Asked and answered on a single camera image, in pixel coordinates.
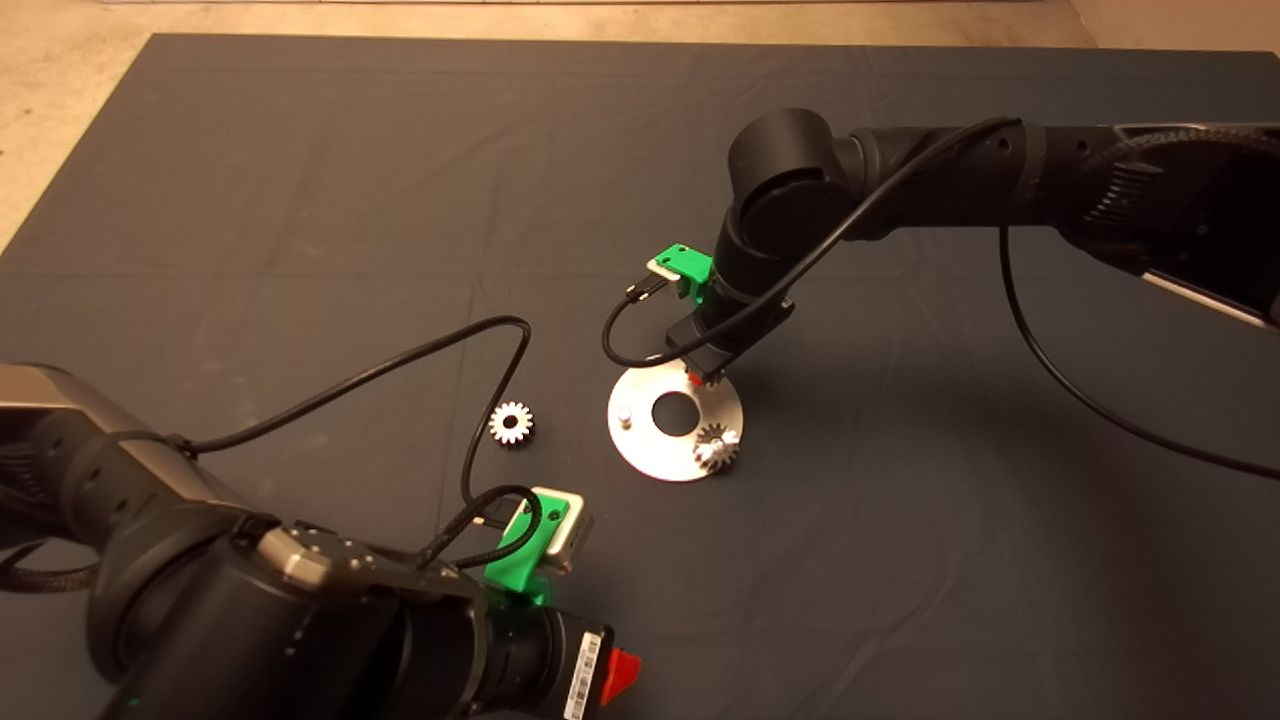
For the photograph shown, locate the round metal carrier plate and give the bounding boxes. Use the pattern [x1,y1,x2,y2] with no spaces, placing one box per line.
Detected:
[607,355,745,483]

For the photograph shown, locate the right green camera mount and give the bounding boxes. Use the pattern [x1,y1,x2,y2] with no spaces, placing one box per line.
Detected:
[655,243,716,306]

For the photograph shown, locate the left braided black loop cable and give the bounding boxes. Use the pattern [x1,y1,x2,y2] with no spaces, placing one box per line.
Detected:
[415,485,546,573]

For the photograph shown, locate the braided black arm hose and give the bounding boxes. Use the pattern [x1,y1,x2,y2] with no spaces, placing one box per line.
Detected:
[0,560,101,596]
[1100,125,1280,191]

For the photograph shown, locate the small steel planetary gear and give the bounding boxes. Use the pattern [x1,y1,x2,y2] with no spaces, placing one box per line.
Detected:
[693,422,743,473]
[488,401,535,447]

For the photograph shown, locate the right braided black arm hose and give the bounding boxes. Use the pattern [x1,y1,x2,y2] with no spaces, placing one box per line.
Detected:
[1100,125,1280,191]

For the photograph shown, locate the right thin black camera cable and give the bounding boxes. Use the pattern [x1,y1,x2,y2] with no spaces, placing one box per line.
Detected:
[600,115,1280,481]

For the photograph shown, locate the left braided black arm hose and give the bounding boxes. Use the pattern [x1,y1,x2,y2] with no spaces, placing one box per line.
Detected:
[0,560,101,596]

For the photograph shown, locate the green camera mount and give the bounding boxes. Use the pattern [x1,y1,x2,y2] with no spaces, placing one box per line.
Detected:
[655,243,716,306]
[485,490,571,606]

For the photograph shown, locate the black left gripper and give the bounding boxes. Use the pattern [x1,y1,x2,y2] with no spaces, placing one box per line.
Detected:
[480,605,643,720]

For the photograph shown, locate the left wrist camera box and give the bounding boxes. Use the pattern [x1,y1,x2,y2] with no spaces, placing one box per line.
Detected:
[530,487,594,576]

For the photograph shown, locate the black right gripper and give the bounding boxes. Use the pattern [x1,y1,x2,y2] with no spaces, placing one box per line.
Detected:
[667,285,796,389]

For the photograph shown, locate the dark grey table cloth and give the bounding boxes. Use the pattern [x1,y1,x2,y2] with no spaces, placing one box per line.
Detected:
[0,35,1280,720]

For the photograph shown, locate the left green camera mount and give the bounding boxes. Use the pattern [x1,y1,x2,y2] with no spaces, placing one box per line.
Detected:
[485,490,571,606]

